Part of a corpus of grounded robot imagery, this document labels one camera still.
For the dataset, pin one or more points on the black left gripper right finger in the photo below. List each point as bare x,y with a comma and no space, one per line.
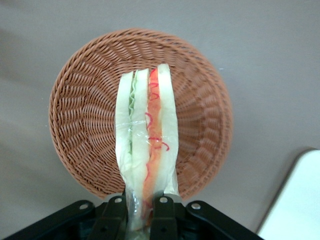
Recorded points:
163,220

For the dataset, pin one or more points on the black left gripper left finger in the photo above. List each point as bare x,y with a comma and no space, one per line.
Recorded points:
112,220

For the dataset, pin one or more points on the triangle sandwich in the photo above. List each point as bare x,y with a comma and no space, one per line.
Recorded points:
147,130

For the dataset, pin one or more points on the brown round wicker basket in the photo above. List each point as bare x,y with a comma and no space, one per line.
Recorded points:
82,120

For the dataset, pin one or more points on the beige plastic tray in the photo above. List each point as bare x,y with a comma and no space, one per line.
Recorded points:
297,200

